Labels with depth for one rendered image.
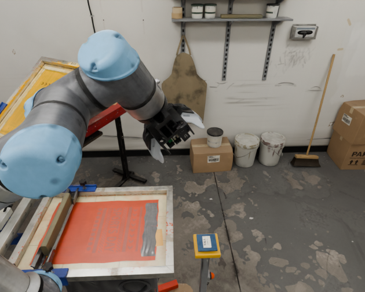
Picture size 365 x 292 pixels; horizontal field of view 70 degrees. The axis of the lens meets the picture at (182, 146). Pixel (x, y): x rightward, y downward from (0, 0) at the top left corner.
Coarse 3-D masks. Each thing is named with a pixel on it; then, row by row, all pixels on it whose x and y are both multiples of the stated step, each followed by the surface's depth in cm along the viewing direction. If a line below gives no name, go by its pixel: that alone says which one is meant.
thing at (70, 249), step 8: (64, 232) 140; (72, 232) 140; (80, 232) 140; (88, 232) 140; (40, 240) 136; (64, 240) 136; (72, 240) 136; (80, 240) 136; (56, 248) 132; (64, 248) 132; (72, 248) 132; (80, 248) 132; (56, 256) 129; (64, 256) 129; (72, 256) 129; (80, 256) 129; (88, 256) 129; (96, 256) 129; (104, 256) 129; (112, 256) 129; (120, 256) 129; (128, 256) 129; (136, 256) 129; (152, 256) 129
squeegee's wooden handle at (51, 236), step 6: (66, 198) 147; (60, 204) 144; (66, 204) 145; (60, 210) 140; (66, 210) 145; (54, 216) 137; (60, 216) 138; (54, 222) 133; (60, 222) 137; (54, 228) 131; (60, 228) 137; (48, 234) 127; (54, 234) 131; (48, 240) 124; (54, 240) 130; (42, 246) 122; (48, 246) 124; (42, 252) 124; (48, 252) 124
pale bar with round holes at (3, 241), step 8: (24, 200) 148; (32, 200) 151; (16, 208) 144; (24, 208) 144; (16, 216) 139; (24, 216) 143; (8, 224) 134; (16, 224) 135; (8, 232) 130; (16, 232) 135; (0, 240) 126; (8, 240) 129; (0, 248) 123
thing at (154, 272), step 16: (80, 192) 161; (96, 192) 162; (112, 192) 163; (128, 192) 163; (144, 192) 164; (160, 192) 164; (32, 224) 141; (16, 256) 125; (80, 272) 118; (96, 272) 118; (112, 272) 118; (128, 272) 118; (144, 272) 118; (160, 272) 118
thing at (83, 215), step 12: (84, 204) 158; (96, 204) 158; (108, 204) 158; (120, 204) 158; (132, 204) 158; (144, 204) 158; (72, 216) 150; (84, 216) 150; (156, 216) 150; (48, 228) 143; (72, 228) 143; (84, 228) 143
